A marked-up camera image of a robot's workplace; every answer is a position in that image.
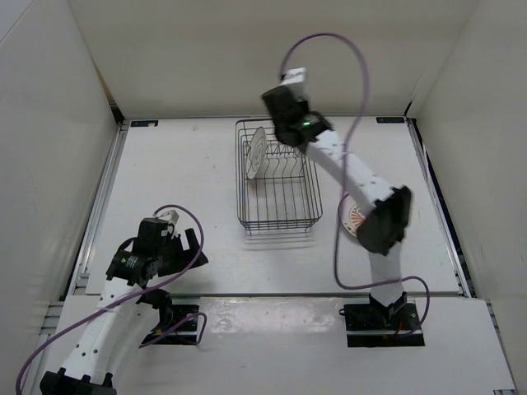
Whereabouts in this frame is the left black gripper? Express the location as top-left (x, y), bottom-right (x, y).
top-left (154, 228), bottom-right (208, 277)

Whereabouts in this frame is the white plate orange sunburst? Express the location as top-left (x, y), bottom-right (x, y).
top-left (338, 194), bottom-right (365, 241)

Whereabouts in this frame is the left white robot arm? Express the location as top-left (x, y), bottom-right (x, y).
top-left (40, 207), bottom-right (208, 394)

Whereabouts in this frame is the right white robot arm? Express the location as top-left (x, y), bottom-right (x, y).
top-left (261, 85), bottom-right (413, 329)

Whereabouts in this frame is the white plate spiral pattern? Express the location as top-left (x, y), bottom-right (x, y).
top-left (245, 127), bottom-right (267, 179)

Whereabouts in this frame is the right blue corner label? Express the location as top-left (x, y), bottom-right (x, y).
top-left (375, 116), bottom-right (405, 124)

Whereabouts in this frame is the blue corner label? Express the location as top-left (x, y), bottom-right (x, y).
top-left (130, 120), bottom-right (159, 128)
top-left (375, 116), bottom-right (405, 124)

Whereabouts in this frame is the left blue corner label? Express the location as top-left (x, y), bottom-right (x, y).
top-left (130, 120), bottom-right (159, 128)

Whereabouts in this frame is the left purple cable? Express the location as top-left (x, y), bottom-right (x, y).
top-left (16, 204), bottom-right (209, 395)

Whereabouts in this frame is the purple cable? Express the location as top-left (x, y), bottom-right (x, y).
top-left (16, 204), bottom-right (209, 395)
top-left (279, 33), bottom-right (431, 338)

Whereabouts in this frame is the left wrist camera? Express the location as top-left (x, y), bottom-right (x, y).
top-left (154, 209), bottom-right (180, 225)

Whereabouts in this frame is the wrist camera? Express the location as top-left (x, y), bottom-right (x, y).
top-left (281, 67), bottom-right (306, 100)
top-left (154, 209), bottom-right (180, 225)

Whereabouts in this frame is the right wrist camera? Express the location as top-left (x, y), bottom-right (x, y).
top-left (281, 67), bottom-right (306, 100)

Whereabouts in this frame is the wire dish rack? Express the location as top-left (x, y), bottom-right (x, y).
top-left (235, 118), bottom-right (323, 236)

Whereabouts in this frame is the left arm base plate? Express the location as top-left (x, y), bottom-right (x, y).
top-left (142, 304), bottom-right (199, 346)

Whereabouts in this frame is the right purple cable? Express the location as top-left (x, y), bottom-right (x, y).
top-left (279, 33), bottom-right (431, 338)

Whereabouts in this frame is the left aluminium rail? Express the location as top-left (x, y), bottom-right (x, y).
top-left (60, 120), bottom-right (129, 300)

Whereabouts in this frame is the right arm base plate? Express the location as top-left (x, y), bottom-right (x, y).
top-left (338, 303), bottom-right (425, 348)

